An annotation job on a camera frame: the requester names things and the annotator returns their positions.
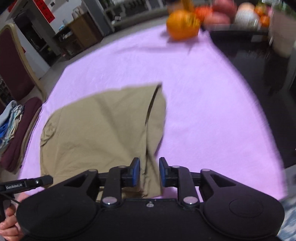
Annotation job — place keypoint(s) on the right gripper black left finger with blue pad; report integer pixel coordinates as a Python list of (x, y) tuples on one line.
[(118, 178)]

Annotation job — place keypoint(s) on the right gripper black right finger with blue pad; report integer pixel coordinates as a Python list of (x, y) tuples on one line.
[(181, 178)]

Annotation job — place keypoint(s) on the wooden cabinet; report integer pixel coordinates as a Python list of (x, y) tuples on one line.
[(77, 36)]

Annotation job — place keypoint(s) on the red apple fruit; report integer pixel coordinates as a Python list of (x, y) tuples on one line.
[(216, 18)]

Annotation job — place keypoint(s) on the folded clothes stack on chair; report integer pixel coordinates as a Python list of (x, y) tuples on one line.
[(10, 120)]

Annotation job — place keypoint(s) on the dark red upholstered chair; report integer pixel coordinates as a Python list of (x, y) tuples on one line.
[(19, 83)]

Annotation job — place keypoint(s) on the red door banner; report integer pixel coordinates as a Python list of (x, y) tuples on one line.
[(45, 11)]

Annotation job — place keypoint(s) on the orange juice bottle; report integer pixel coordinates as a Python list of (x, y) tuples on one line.
[(182, 23)]

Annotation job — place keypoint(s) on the purple table cloth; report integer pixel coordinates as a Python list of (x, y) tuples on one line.
[(213, 119)]

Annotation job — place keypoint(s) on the person's left hand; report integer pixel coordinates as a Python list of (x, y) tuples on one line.
[(10, 229)]

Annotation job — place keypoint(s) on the khaki cloth garment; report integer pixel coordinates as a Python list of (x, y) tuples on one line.
[(106, 130)]

